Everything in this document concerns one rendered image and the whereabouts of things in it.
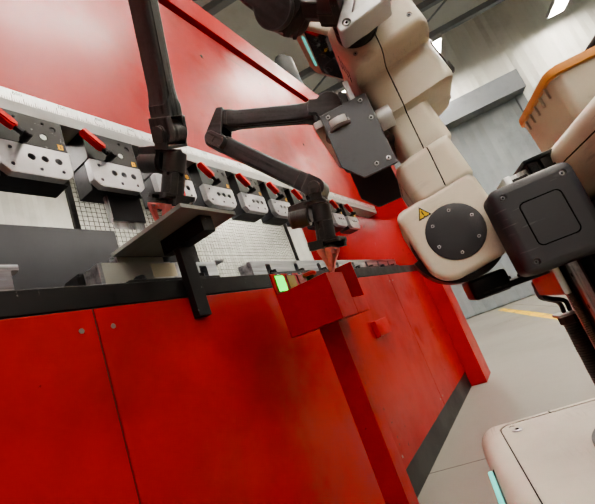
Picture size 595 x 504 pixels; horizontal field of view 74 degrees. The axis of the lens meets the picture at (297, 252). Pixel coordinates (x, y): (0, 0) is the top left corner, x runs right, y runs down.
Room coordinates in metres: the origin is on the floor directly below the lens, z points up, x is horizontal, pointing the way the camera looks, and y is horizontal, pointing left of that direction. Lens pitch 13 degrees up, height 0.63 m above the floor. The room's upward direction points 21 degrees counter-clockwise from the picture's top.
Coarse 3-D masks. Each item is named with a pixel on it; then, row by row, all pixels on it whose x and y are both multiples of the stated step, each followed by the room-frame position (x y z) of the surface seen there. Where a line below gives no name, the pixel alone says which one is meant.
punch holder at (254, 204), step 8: (232, 176) 1.41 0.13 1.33; (232, 184) 1.41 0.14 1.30; (240, 184) 1.42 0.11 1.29; (256, 184) 1.52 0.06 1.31; (240, 192) 1.40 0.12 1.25; (256, 192) 1.50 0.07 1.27; (240, 200) 1.41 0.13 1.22; (248, 200) 1.43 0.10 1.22; (256, 200) 1.48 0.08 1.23; (264, 200) 1.53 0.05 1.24; (240, 208) 1.42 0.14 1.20; (248, 208) 1.41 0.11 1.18; (256, 208) 1.46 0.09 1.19; (264, 208) 1.51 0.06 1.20; (240, 216) 1.44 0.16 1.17; (248, 216) 1.47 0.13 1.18; (256, 216) 1.51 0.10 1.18
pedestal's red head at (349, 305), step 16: (336, 272) 1.03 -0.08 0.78; (352, 272) 1.15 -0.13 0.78; (288, 288) 1.10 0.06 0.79; (304, 288) 1.01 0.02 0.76; (320, 288) 0.99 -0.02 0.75; (336, 288) 1.00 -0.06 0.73; (352, 288) 1.16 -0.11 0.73; (288, 304) 1.03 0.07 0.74; (304, 304) 1.01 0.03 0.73; (320, 304) 0.99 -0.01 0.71; (336, 304) 0.97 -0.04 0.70; (352, 304) 1.05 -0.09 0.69; (288, 320) 1.04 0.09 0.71; (304, 320) 1.02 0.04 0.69; (320, 320) 1.00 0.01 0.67; (336, 320) 0.99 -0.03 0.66
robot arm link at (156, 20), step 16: (128, 0) 0.70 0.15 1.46; (144, 0) 0.69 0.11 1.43; (144, 16) 0.70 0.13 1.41; (160, 16) 0.73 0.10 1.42; (144, 32) 0.72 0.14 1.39; (160, 32) 0.74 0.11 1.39; (144, 48) 0.74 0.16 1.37; (160, 48) 0.74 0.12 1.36; (144, 64) 0.76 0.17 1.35; (160, 64) 0.76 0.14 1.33; (160, 80) 0.77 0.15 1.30; (160, 96) 0.79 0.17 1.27; (176, 96) 0.82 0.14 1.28; (160, 112) 0.80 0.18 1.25; (176, 112) 0.83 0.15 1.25; (176, 128) 0.84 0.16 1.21
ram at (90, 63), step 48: (0, 0) 0.77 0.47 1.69; (48, 0) 0.89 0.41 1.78; (96, 0) 1.04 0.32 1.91; (0, 48) 0.75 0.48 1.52; (48, 48) 0.85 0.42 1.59; (96, 48) 0.99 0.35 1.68; (192, 48) 1.43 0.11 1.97; (48, 96) 0.82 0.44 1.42; (96, 96) 0.95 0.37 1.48; (144, 96) 1.11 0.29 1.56; (192, 96) 1.33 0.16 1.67; (240, 96) 1.65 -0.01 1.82; (288, 96) 2.17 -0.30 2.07; (144, 144) 1.05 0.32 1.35; (192, 144) 1.25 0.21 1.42; (288, 144) 1.93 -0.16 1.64; (336, 192) 2.28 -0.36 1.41
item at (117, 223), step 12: (108, 204) 0.94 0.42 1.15; (120, 204) 0.96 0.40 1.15; (132, 204) 1.00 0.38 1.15; (108, 216) 0.94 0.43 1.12; (120, 216) 0.95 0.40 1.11; (132, 216) 0.99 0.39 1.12; (144, 216) 1.02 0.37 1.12; (120, 228) 0.96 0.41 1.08; (132, 228) 0.99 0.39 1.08; (144, 228) 1.02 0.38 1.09
